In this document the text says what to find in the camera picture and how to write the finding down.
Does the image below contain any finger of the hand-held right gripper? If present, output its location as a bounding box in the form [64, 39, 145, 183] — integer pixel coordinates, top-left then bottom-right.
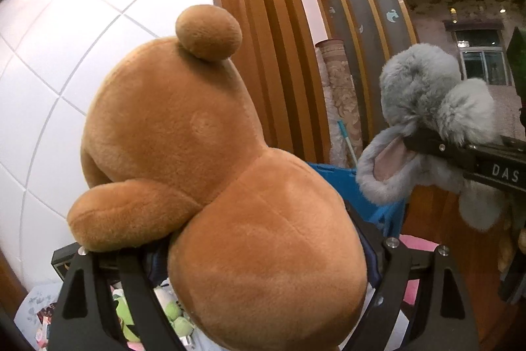
[404, 128, 477, 171]

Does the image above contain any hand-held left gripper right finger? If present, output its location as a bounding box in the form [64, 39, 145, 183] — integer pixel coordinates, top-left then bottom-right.
[337, 201, 482, 351]

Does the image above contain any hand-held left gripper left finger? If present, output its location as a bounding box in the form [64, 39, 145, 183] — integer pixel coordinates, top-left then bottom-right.
[49, 244, 186, 351]

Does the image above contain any grey plush rabbit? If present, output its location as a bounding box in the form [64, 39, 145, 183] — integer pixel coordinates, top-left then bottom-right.
[355, 43, 507, 232]

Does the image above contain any blue plastic basket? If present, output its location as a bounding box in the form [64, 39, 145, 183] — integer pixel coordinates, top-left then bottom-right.
[306, 162, 408, 238]

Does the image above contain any brown teddy bear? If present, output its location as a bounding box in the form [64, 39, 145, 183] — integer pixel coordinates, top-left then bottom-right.
[67, 4, 369, 351]

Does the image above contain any pink cloth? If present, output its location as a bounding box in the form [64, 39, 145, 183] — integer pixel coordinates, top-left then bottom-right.
[399, 234, 437, 307]

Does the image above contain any green plush toy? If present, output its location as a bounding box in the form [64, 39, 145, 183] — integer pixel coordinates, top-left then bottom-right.
[112, 285, 195, 342]

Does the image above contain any dark box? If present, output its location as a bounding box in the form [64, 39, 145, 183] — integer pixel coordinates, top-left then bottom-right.
[51, 244, 85, 280]

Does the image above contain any printed blanket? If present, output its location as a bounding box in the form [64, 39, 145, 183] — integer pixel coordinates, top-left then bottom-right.
[15, 280, 63, 351]

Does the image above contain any rolled patterned carpet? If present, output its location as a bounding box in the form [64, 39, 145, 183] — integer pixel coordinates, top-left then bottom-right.
[316, 39, 364, 167]

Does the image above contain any window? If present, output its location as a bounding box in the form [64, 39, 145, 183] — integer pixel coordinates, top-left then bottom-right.
[443, 21, 514, 85]

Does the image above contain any wooden slatted partition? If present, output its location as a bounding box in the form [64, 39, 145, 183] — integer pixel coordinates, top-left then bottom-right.
[303, 0, 419, 154]

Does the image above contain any wooden ribbed pillar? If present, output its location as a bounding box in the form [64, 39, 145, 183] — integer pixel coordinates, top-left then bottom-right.
[207, 0, 332, 164]

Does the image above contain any light blue mop handle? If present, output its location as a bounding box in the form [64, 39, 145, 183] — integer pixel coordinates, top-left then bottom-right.
[337, 120, 359, 171]

